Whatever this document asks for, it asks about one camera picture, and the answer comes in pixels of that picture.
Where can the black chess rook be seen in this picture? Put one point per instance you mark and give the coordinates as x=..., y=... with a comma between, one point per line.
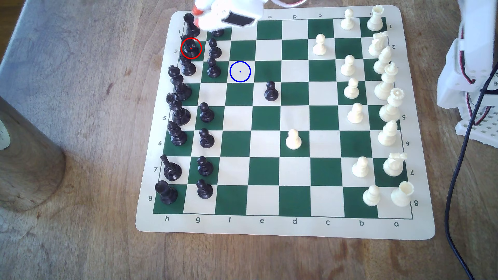
x=191, y=26
x=167, y=193

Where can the black chess pawn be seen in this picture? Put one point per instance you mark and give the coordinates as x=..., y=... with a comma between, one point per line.
x=218, y=33
x=204, y=190
x=271, y=92
x=206, y=113
x=213, y=69
x=204, y=167
x=214, y=49
x=206, y=139

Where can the black chess bishop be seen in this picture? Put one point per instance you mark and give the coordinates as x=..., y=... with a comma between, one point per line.
x=177, y=135
x=188, y=68

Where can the white chess pawn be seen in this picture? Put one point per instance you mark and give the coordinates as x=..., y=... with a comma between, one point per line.
x=355, y=114
x=347, y=21
x=351, y=90
x=371, y=196
x=293, y=140
x=360, y=168
x=348, y=67
x=319, y=46

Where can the white chess knight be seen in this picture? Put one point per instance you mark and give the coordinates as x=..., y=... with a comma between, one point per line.
x=394, y=166
x=376, y=46

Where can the green and white chess mat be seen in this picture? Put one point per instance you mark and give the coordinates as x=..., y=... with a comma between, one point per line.
x=295, y=116

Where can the white chess rook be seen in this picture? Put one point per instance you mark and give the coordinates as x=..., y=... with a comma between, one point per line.
x=402, y=194
x=375, y=20

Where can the black chess knight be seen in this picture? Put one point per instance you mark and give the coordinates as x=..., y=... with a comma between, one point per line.
x=172, y=170
x=191, y=48

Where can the pale sticker on post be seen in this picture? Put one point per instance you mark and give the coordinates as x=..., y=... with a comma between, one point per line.
x=3, y=134

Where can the black chess queen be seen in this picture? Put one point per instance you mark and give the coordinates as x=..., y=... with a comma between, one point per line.
x=179, y=112

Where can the white chess king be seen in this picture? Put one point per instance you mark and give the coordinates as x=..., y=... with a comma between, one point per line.
x=385, y=85

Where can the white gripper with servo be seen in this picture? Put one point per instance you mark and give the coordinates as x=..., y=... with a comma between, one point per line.
x=207, y=21

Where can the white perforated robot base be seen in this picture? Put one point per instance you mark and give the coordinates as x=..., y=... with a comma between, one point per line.
x=486, y=136

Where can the white chess bishop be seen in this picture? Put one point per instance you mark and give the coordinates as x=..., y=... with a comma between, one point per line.
x=383, y=62
x=388, y=135

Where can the white chess queen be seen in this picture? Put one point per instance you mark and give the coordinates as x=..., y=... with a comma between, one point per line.
x=390, y=109

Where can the black chess king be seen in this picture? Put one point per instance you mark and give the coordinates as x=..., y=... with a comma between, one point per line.
x=180, y=87

